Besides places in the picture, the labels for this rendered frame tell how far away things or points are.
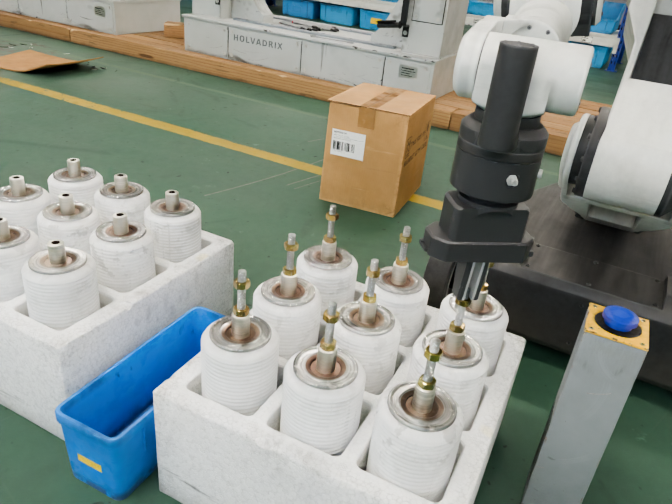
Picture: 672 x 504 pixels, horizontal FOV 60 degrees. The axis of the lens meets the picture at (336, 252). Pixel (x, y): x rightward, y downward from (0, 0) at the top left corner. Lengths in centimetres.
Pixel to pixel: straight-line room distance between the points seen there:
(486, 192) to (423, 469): 29
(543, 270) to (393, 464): 59
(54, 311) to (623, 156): 83
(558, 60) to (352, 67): 235
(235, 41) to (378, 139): 175
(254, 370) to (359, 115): 105
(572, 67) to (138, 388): 74
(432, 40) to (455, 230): 221
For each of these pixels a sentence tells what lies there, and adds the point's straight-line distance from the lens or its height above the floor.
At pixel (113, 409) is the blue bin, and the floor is 5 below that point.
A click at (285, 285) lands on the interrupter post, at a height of 27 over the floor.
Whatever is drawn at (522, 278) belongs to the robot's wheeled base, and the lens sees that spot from 112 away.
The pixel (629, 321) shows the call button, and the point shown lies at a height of 33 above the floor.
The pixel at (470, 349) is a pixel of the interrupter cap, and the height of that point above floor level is 25.
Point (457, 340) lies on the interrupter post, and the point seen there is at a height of 27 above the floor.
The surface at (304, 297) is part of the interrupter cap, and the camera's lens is 80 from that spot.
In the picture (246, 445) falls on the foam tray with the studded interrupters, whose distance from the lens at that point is 71.
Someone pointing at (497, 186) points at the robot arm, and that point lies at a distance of 60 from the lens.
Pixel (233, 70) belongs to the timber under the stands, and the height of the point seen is 5.
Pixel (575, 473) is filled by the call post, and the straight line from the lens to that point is 88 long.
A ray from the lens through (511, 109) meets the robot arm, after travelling 56.
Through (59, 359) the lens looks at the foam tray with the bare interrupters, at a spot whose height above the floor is 16.
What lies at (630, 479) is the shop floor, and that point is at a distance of 106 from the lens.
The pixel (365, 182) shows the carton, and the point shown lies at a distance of 168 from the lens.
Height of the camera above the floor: 69
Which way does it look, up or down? 28 degrees down
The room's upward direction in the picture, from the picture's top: 6 degrees clockwise
